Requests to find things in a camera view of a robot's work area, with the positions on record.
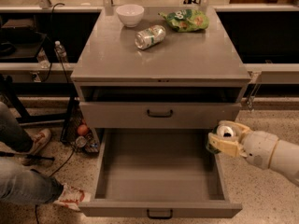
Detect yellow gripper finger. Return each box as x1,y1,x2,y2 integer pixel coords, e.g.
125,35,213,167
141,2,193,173
208,133,247,158
218,120,250,137

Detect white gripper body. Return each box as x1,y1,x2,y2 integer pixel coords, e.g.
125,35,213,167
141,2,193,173
241,131,278,170

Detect green soda can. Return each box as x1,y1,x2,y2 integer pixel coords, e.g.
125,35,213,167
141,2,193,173
206,124,238,157

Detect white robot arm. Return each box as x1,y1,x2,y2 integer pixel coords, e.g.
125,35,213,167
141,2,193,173
206,120,299,186

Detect grey drawer cabinet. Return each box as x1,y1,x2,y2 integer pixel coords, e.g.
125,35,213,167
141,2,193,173
71,7,249,141

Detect open grey bottom drawer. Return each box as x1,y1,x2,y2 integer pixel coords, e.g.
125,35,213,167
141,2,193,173
79,129,242,219

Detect silver soda can lying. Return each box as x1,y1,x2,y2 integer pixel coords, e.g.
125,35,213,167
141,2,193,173
135,25,166,50

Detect closed grey middle drawer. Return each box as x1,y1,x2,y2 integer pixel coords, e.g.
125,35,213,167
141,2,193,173
79,102,241,129

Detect green chip bag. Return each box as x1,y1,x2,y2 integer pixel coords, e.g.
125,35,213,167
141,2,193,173
159,8,209,33

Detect orange fruit in basket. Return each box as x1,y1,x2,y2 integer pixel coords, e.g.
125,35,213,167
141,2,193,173
77,124,89,136

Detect white bowl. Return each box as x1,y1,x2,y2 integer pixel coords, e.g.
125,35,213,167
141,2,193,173
116,4,144,27

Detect white orange sneaker front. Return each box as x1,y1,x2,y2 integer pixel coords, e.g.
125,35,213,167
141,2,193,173
53,184,91,211

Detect white orange sneaker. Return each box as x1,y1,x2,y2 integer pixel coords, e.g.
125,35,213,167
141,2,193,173
23,129,51,155
53,184,91,211

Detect white orange sneaker back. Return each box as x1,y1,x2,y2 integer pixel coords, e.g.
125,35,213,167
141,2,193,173
23,129,51,155

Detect clear water bottle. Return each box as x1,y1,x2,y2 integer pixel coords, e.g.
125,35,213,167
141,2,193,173
55,41,68,64

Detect person leg in jeans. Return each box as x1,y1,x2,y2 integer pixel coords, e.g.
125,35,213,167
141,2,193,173
0,102,33,152
0,158,64,205

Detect person leg in jeans upper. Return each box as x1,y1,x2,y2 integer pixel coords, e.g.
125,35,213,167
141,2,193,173
0,102,33,152

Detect black side table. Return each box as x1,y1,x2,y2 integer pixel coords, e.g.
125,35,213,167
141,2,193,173
0,16,78,126

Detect black wire basket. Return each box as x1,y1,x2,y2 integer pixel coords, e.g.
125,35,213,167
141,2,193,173
60,99,99,154

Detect black cable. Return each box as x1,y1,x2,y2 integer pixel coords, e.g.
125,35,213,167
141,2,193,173
34,2,78,224

